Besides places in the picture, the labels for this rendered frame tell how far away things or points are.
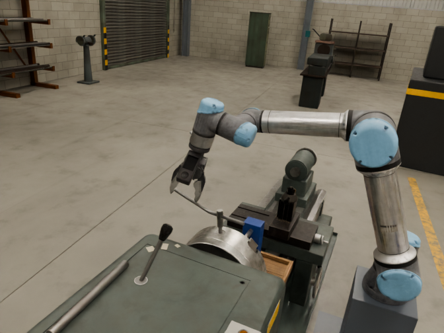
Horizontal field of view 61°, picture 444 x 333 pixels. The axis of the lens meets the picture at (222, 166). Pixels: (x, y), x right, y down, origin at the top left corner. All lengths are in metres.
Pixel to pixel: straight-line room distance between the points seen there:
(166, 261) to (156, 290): 0.12
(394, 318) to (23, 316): 2.29
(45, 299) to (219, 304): 2.13
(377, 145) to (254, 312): 0.52
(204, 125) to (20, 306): 2.18
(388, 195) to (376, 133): 0.18
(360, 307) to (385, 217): 0.39
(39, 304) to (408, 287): 2.40
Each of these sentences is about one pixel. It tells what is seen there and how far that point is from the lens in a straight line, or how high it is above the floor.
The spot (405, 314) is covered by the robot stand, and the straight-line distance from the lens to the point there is 1.41.
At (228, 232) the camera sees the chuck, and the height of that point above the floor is 1.24.
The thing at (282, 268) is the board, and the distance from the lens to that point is 1.79.
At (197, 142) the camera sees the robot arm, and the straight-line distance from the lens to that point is 1.19.
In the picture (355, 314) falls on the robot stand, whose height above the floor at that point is 1.04.
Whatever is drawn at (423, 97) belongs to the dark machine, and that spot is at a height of 1.04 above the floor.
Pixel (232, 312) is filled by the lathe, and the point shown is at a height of 1.25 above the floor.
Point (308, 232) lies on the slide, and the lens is 1.92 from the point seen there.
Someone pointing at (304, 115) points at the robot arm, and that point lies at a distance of 1.21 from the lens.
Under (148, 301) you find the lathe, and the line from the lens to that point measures 1.03.
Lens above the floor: 1.95
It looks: 23 degrees down
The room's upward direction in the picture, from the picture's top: 5 degrees clockwise
